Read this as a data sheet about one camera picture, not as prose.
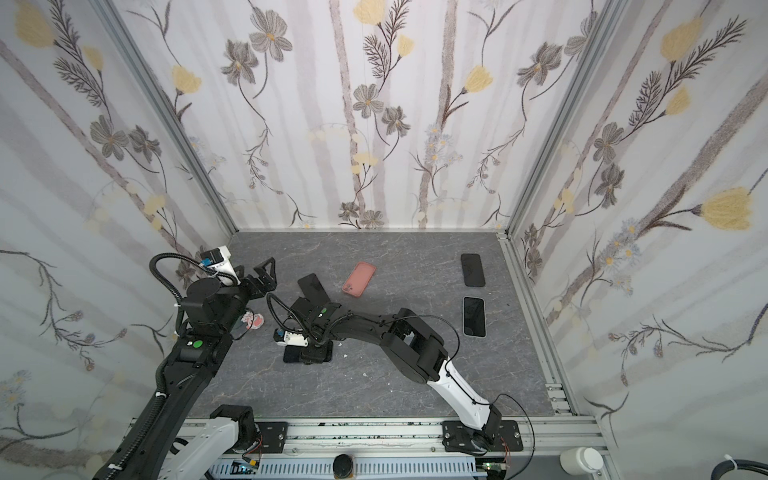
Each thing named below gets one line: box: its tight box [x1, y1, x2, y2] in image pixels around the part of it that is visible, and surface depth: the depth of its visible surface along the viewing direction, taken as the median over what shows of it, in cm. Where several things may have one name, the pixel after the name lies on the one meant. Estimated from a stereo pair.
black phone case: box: [460, 253, 486, 287], surface depth 113 cm
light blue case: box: [462, 296, 487, 338], surface depth 97 cm
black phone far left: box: [297, 273, 331, 306], surface depth 105 cm
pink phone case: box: [342, 261, 377, 298], surface depth 109 cm
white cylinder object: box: [560, 447, 604, 475], surface depth 65 cm
